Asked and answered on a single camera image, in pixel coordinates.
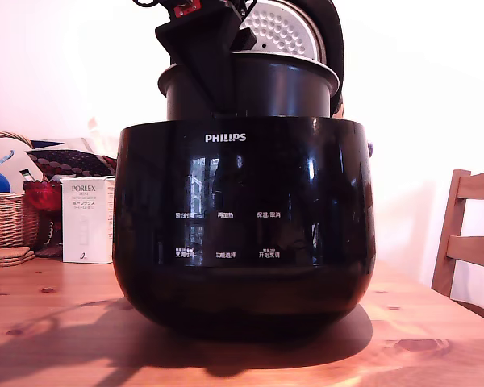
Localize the black Philips rice cooker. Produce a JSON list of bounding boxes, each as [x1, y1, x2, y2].
[[111, 116, 377, 342]]

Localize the rice cooker lid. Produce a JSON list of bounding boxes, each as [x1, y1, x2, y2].
[[232, 0, 346, 118]]

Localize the wooden chair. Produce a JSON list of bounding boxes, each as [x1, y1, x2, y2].
[[430, 169, 484, 323]]

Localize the thin black cable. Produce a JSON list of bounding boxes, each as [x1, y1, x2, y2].
[[240, 0, 258, 26]]

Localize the wicker basket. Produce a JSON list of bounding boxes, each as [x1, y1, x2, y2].
[[0, 131, 40, 251]]

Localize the cork coaster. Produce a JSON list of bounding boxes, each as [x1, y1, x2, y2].
[[0, 252, 36, 269], [0, 246, 31, 259]]

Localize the dotted patterned cloth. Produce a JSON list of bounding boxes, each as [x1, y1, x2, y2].
[[25, 148, 119, 181]]

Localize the white Porlex box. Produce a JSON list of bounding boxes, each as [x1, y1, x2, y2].
[[60, 175, 115, 265]]

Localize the metal cooking pot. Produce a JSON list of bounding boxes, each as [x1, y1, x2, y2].
[[157, 51, 340, 121]]

